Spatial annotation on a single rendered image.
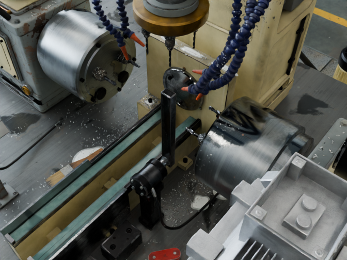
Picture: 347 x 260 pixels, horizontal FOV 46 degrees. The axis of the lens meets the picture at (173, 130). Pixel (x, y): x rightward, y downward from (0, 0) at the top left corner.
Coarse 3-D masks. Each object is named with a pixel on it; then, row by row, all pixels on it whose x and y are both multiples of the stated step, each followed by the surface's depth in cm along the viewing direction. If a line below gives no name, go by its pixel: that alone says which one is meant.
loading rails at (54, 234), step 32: (160, 128) 132; (192, 128) 126; (96, 160) 117; (128, 160) 126; (160, 160) 119; (192, 160) 130; (64, 192) 111; (96, 192) 120; (128, 192) 113; (32, 224) 104; (64, 224) 115; (96, 224) 106; (32, 256) 110; (64, 256) 101
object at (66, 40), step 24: (48, 24) 123; (72, 24) 119; (96, 24) 119; (48, 48) 120; (72, 48) 116; (96, 48) 116; (120, 48) 124; (48, 72) 125; (72, 72) 117; (96, 72) 119; (120, 72) 130; (96, 96) 126
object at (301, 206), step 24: (288, 168) 53; (312, 168) 53; (264, 192) 49; (288, 192) 53; (312, 192) 53; (336, 192) 53; (264, 216) 48; (288, 216) 49; (312, 216) 49; (336, 216) 51; (240, 240) 52; (264, 240) 48; (288, 240) 45; (312, 240) 49; (336, 240) 46
